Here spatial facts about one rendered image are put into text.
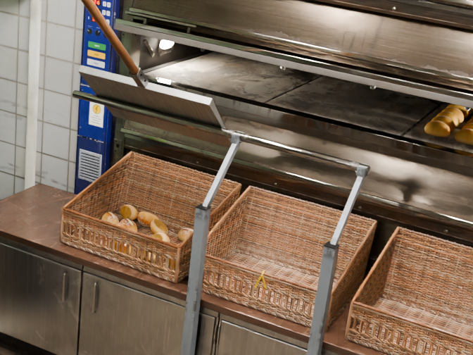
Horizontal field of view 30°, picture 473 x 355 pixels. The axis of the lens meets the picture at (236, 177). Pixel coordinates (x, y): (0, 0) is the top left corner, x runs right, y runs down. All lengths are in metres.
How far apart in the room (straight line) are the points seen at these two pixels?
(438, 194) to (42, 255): 1.56
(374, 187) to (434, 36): 0.61
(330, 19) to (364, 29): 0.14
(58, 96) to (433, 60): 1.71
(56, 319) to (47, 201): 0.58
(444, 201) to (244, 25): 1.02
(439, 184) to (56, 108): 1.75
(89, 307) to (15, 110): 1.11
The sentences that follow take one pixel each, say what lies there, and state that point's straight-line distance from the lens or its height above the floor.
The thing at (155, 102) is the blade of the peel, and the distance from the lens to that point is 3.28.
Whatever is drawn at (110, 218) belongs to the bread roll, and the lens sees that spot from 3.71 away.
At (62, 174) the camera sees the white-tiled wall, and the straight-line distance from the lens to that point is 4.14.
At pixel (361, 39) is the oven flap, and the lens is 3.34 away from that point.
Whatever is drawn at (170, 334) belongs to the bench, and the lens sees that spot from 3.40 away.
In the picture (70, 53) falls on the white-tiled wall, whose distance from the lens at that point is 3.97.
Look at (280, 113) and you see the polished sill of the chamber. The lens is 3.51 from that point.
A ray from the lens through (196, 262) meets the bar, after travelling 3.14.
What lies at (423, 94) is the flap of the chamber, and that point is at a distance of 3.15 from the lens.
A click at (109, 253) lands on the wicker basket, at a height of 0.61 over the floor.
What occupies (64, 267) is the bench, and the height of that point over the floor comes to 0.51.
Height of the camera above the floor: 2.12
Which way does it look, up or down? 20 degrees down
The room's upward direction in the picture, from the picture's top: 7 degrees clockwise
